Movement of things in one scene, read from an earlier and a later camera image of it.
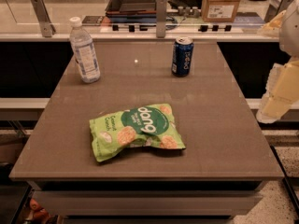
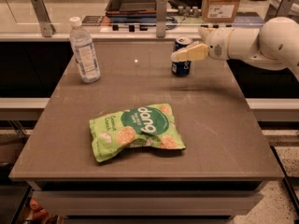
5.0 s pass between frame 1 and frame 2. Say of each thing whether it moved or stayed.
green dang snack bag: stayed
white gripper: moved
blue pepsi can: stayed
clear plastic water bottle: stayed
